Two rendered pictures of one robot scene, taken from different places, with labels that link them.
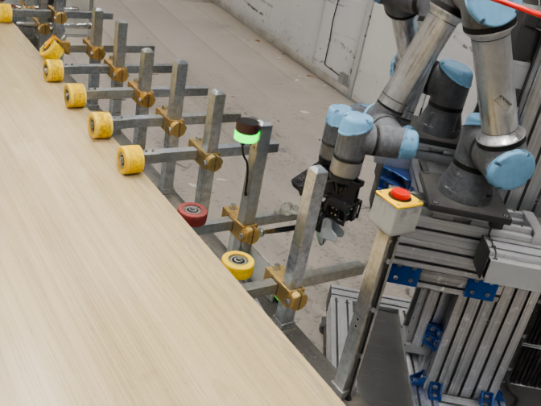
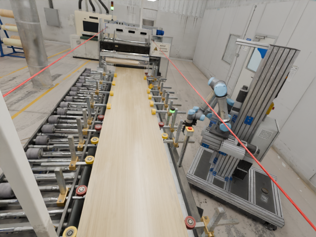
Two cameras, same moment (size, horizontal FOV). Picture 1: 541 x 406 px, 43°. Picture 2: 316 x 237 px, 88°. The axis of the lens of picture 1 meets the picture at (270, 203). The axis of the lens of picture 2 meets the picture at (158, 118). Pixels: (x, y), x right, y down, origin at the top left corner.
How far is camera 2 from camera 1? 0.60 m
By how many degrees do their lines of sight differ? 21
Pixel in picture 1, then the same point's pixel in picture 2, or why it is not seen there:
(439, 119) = not seen: hidden behind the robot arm
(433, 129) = not seen: hidden behind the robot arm
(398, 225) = (187, 134)
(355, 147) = (190, 116)
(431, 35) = (211, 95)
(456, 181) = (217, 127)
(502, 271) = (223, 149)
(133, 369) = (135, 150)
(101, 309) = (134, 138)
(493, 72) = (220, 105)
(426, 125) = not seen: hidden behind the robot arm
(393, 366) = (207, 165)
